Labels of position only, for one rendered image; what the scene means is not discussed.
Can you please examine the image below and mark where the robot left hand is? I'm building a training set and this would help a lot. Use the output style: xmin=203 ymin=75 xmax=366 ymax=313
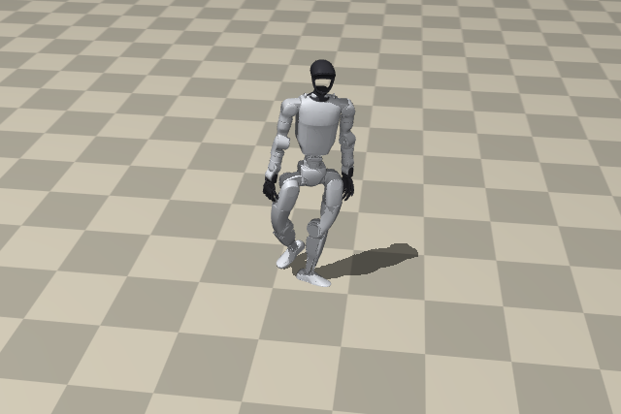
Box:
xmin=342 ymin=167 xmax=354 ymax=201

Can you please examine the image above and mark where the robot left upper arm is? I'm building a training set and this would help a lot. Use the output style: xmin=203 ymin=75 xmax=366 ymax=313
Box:
xmin=339 ymin=98 xmax=356 ymax=147

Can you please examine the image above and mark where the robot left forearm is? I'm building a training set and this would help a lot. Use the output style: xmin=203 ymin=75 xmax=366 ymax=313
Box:
xmin=341 ymin=143 xmax=355 ymax=175

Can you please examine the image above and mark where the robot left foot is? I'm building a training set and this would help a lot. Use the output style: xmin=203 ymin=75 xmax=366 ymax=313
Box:
xmin=296 ymin=269 xmax=331 ymax=287

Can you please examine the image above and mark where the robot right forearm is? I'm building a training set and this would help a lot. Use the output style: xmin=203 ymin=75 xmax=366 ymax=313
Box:
xmin=265 ymin=136 xmax=284 ymax=181

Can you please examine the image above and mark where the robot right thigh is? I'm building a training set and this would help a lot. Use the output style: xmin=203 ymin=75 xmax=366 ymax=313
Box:
xmin=271 ymin=172 xmax=301 ymax=237

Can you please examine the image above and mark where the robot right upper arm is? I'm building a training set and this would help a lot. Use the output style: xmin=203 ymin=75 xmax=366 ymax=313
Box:
xmin=277 ymin=98 xmax=301 ymax=149

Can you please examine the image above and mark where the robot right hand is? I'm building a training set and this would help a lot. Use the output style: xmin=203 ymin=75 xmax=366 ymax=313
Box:
xmin=263 ymin=174 xmax=278 ymax=202

